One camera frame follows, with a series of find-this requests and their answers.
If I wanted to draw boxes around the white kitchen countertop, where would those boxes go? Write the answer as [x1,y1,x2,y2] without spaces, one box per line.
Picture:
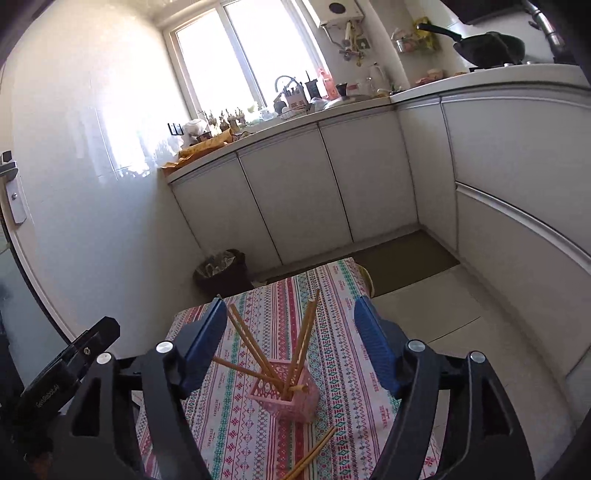
[161,62,591,185]

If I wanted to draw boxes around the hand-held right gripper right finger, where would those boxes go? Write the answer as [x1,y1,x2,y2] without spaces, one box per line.
[355,296,536,480]

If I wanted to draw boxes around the yellow packet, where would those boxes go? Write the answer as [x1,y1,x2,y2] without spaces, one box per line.
[413,18,439,51]

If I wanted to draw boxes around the yellow stool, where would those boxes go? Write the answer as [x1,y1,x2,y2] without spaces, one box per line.
[358,263,376,298]

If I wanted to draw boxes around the pink plastic basket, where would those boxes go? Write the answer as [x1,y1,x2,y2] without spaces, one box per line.
[247,360,321,423]

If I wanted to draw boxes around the white water heater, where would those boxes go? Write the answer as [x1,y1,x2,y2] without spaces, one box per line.
[308,0,365,27]

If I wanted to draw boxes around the white base cabinets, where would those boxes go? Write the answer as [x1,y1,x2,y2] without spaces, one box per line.
[168,85,591,384]

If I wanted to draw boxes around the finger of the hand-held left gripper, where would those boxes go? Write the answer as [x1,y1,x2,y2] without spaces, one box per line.
[69,316,121,365]

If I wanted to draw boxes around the steel door handle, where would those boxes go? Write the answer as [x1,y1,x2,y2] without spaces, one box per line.
[0,150,27,225]

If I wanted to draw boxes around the black frying pan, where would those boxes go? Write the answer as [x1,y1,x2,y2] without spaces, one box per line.
[416,23,527,68]

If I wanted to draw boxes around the knife block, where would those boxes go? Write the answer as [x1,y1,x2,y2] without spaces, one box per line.
[283,85,308,109]

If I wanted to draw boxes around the dark trash bin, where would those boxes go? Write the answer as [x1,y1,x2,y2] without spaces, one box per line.
[193,249,250,301]

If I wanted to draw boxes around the light wooden chopstick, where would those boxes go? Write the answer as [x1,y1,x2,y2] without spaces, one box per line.
[294,289,321,394]
[281,444,326,480]
[294,427,338,469]
[290,299,315,398]
[212,357,279,385]
[226,302,287,400]
[233,318,289,398]

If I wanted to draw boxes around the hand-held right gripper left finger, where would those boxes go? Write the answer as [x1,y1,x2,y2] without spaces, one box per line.
[28,298,228,480]

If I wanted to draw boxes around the row of small bottles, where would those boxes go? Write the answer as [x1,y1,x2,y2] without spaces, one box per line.
[198,107,246,132]

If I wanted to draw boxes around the yellow cloth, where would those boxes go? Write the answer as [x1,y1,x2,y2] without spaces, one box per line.
[159,129,236,174]

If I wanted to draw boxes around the kitchen window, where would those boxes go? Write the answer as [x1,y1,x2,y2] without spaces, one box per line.
[161,0,328,123]

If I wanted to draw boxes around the olive floor mat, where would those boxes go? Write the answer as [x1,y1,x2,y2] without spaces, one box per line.
[355,230,461,298]

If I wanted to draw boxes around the patterned tablecloth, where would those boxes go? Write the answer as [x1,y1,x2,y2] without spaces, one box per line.
[131,258,444,480]

